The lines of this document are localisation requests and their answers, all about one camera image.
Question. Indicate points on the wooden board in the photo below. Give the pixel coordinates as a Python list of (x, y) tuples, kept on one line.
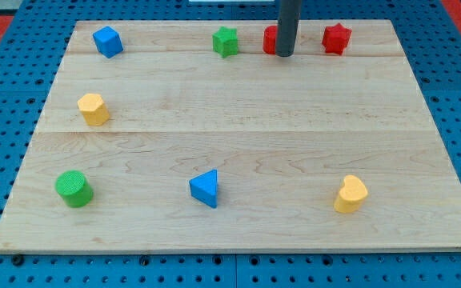
[(281, 132)]

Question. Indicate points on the blue triangle block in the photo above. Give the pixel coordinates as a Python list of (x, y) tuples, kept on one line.
[(205, 188)]

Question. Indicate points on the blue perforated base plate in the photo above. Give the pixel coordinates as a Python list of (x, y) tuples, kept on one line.
[(30, 53)]

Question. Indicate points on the red star block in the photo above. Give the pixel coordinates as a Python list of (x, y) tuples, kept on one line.
[(336, 38)]

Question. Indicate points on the yellow hexagon block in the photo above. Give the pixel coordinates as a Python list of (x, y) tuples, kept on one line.
[(93, 109)]

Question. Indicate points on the yellow heart block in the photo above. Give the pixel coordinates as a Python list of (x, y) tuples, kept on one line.
[(351, 195)]

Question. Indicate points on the red cylinder block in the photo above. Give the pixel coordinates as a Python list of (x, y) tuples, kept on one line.
[(269, 39)]

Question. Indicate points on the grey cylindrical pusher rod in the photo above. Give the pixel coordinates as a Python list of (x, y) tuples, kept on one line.
[(287, 27)]

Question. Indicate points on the blue cube block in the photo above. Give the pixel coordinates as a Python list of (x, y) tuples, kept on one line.
[(108, 42)]

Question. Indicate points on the green cylinder block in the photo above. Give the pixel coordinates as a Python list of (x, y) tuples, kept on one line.
[(74, 189)]

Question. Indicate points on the green star block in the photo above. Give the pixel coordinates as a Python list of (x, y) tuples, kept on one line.
[(225, 41)]

